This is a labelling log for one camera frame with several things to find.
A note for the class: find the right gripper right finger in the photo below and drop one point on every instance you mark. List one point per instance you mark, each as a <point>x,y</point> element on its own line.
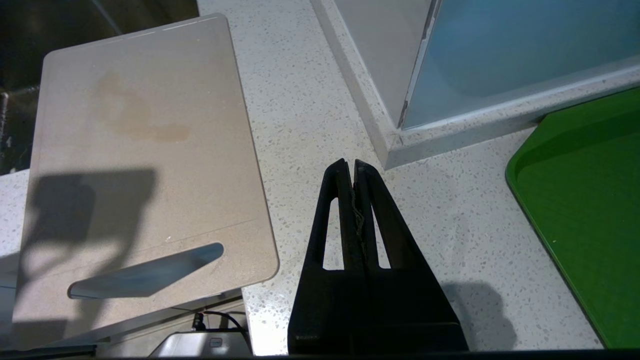
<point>410,310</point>

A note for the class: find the grey window frame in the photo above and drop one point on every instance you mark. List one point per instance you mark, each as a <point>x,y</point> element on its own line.
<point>395,145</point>

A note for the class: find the frosted glass panel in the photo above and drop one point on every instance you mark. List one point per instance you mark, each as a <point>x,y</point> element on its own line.
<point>510,55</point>

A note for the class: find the green plastic tray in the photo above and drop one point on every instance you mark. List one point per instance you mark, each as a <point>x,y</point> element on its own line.
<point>590,210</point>

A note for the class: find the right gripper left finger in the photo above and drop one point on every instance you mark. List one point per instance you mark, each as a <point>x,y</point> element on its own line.
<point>325,310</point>

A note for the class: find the beige cutting board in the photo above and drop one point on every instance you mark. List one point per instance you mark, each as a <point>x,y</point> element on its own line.
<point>150,175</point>

